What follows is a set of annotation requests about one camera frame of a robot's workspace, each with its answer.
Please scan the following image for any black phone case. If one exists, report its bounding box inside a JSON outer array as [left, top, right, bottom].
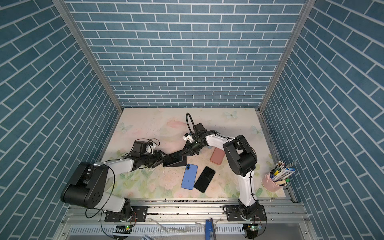
[[163, 151, 187, 168]]

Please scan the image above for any black smartphone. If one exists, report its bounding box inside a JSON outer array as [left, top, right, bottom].
[[194, 167, 216, 193]]

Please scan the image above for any blue smartphone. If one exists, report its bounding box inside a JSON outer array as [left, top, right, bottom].
[[181, 164, 198, 190]]

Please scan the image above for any pink pen cup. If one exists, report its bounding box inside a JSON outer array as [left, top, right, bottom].
[[262, 173, 288, 192]]

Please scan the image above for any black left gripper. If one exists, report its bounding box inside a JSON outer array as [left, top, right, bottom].
[[140, 149, 170, 168]]

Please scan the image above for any blue handled tool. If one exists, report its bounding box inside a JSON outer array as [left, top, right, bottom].
[[205, 218, 217, 240]]

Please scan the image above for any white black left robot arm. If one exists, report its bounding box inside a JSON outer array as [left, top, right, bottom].
[[61, 151, 164, 222]]

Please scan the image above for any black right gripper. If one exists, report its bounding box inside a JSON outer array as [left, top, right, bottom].
[[178, 139, 205, 157]]

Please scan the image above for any aluminium frame post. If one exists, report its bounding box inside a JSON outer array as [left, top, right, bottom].
[[259, 0, 316, 113], [52, 0, 123, 114]]

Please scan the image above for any blue white box in cup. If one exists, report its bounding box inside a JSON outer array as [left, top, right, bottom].
[[272, 168, 296, 182]]

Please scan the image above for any dusty pink phone case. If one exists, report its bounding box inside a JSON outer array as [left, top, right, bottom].
[[210, 148, 226, 166]]

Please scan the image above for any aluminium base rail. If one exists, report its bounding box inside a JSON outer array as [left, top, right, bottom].
[[53, 198, 317, 240]]

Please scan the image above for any aluminium frame post right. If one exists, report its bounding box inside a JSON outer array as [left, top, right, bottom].
[[259, 0, 316, 113]]

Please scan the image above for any aluminium frame post left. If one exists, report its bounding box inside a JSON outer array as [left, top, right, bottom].
[[52, 0, 123, 114]]

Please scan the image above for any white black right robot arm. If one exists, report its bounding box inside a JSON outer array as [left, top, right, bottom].
[[182, 131, 262, 220]]

